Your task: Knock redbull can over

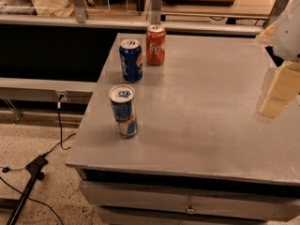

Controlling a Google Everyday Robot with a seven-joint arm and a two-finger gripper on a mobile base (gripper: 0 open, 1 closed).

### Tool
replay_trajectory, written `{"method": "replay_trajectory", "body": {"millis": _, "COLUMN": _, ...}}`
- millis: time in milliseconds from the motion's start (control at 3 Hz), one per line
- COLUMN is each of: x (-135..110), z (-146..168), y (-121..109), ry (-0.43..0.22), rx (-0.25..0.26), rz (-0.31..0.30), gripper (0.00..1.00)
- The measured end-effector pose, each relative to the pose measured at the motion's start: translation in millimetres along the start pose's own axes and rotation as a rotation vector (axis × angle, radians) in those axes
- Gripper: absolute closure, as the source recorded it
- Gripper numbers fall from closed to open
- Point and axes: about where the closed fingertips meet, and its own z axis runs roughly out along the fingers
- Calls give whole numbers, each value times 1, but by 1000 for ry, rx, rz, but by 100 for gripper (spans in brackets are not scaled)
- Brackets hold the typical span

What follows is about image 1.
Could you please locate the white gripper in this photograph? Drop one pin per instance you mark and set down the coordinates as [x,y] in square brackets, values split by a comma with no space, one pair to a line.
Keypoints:
[289,35]

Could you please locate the red bull can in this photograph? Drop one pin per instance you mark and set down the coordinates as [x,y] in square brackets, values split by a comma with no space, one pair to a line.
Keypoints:
[123,109]

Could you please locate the red coca-cola can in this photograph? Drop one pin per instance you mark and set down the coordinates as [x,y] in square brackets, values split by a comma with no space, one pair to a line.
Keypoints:
[155,44]

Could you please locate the blue pepsi can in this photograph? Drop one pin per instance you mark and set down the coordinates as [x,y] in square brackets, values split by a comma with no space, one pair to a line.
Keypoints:
[131,58]

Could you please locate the grey table cabinet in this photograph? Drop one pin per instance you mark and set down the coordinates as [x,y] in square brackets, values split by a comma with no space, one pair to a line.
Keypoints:
[199,137]

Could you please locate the metal drawer latch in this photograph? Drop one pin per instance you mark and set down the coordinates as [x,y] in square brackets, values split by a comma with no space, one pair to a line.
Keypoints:
[190,209]

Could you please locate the grey metal railing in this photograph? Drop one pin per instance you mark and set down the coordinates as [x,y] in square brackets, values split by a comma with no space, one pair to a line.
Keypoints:
[201,20]

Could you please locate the black stand leg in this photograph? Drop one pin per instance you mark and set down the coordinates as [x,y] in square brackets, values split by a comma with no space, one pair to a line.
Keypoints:
[36,173]

